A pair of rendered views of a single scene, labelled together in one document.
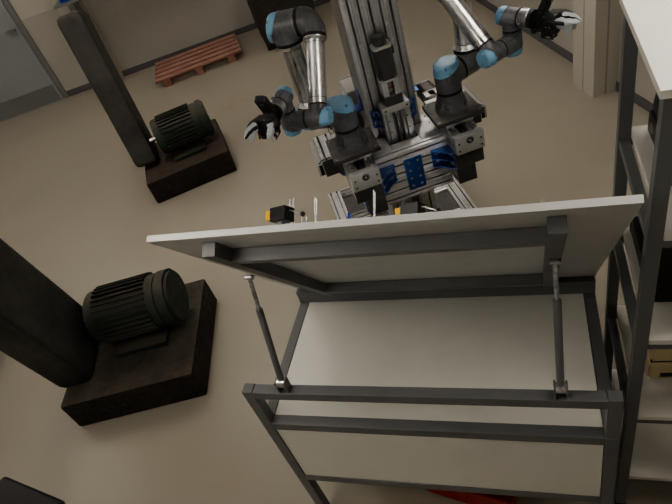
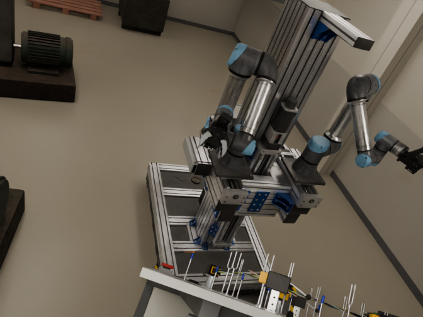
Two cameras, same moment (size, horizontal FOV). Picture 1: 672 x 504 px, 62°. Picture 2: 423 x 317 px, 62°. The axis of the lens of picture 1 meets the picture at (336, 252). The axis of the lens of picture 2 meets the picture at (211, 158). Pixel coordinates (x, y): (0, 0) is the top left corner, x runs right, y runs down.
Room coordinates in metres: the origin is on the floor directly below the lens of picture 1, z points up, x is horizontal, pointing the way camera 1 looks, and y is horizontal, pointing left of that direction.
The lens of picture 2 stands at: (0.89, 0.61, 2.29)
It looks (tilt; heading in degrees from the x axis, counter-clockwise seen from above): 35 degrees down; 333
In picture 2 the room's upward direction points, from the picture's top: 22 degrees clockwise
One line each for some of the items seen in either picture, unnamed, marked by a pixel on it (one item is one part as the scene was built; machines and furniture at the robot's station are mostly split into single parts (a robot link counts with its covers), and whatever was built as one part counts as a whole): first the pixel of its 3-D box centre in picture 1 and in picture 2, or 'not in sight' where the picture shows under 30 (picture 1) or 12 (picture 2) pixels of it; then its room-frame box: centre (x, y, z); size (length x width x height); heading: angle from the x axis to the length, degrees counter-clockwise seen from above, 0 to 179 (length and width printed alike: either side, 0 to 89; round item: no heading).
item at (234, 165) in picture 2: (349, 134); (233, 156); (2.30, -0.24, 1.21); 0.15 x 0.15 x 0.10
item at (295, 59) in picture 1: (300, 73); (230, 97); (2.36, -0.12, 1.54); 0.15 x 0.12 x 0.55; 63
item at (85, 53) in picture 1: (151, 94); (35, 13); (4.95, 1.04, 0.79); 0.92 x 0.90 x 1.59; 89
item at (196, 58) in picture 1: (197, 60); (66, 3); (7.71, 0.85, 0.05); 1.21 x 0.81 x 0.11; 89
